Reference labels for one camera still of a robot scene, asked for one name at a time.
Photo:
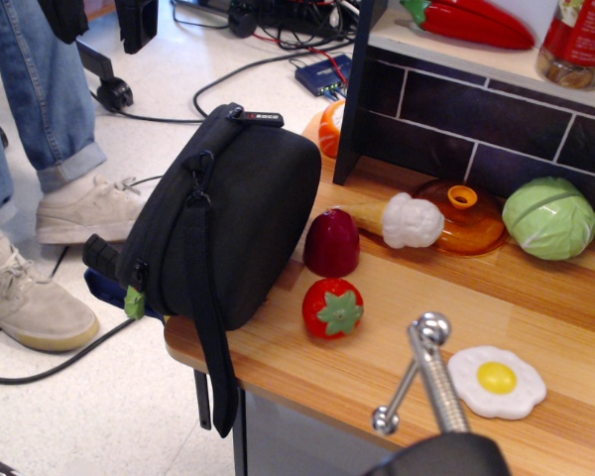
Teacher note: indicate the black zipper bag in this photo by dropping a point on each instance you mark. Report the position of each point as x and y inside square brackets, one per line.
[243, 187]

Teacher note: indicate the green zipper pull tab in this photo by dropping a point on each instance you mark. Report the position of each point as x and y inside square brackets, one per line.
[134, 303]

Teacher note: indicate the dark red toy onion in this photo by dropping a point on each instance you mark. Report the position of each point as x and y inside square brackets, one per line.
[332, 244]

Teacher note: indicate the red toy strawberry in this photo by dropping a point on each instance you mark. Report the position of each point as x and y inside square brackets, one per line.
[332, 308]

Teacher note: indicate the orange toy fruit slice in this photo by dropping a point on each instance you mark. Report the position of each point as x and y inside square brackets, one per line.
[324, 128]

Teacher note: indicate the black table leg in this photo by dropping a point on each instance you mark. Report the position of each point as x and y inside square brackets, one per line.
[203, 403]

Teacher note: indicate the orange glass pot lid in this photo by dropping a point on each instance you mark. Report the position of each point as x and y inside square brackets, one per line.
[473, 224]

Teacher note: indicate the dark brick pattern shelf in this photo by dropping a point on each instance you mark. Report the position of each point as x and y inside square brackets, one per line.
[455, 110]

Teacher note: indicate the white sneaker far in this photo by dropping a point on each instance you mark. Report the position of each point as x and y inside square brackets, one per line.
[88, 205]

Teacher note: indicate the white sneaker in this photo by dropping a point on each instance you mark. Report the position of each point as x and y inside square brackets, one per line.
[88, 205]
[37, 312]

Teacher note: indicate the black power adapter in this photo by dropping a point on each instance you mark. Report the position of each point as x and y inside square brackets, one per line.
[242, 20]

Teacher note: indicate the black chair caster base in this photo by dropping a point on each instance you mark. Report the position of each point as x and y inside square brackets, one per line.
[113, 92]

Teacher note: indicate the toy fried egg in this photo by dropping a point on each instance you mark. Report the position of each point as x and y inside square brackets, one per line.
[496, 383]

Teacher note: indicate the green toy cabbage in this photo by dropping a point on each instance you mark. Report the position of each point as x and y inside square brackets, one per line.
[550, 219]

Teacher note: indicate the black clamp body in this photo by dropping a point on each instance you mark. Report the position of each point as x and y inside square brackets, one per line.
[452, 453]

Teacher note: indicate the white sneaker near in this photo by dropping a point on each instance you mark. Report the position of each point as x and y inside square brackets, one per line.
[37, 312]

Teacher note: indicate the red toy chili pepper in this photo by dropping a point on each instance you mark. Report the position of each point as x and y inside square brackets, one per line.
[473, 21]

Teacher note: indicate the blue jeans leg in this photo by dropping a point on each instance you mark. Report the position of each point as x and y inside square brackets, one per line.
[44, 82]

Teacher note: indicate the red label food jar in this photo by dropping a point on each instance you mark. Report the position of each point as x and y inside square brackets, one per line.
[567, 55]

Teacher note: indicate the metal clamp screw handle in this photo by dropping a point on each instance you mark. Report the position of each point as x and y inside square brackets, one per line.
[426, 336]

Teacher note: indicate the blue network switch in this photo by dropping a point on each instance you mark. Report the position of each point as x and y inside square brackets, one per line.
[325, 76]

